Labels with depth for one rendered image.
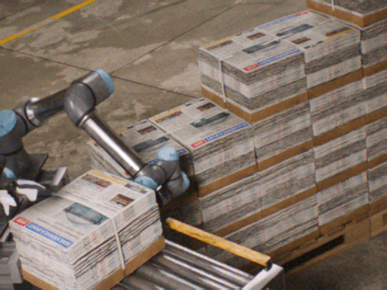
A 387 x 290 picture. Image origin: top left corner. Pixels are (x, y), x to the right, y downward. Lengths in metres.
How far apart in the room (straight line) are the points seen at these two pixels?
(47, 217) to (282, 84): 1.23
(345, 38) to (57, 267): 1.62
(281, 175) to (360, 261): 0.64
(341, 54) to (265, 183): 0.62
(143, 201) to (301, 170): 1.16
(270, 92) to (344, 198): 0.73
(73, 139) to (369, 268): 2.21
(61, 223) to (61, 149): 2.67
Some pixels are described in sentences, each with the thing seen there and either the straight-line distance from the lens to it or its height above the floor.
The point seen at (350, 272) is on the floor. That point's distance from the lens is 3.90.
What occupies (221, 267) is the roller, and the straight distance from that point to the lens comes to 2.66.
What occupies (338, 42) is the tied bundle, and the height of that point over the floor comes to 1.04.
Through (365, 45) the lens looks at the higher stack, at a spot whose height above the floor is 0.98.
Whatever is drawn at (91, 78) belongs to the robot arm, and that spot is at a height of 1.21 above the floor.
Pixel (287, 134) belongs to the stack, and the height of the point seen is 0.72.
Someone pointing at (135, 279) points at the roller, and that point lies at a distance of 2.67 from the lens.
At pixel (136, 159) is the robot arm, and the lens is 2.94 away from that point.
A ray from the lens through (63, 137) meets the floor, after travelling 5.38.
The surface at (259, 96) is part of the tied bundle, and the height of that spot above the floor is 0.94.
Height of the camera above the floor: 2.41
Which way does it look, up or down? 26 degrees down
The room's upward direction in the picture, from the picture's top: 9 degrees counter-clockwise
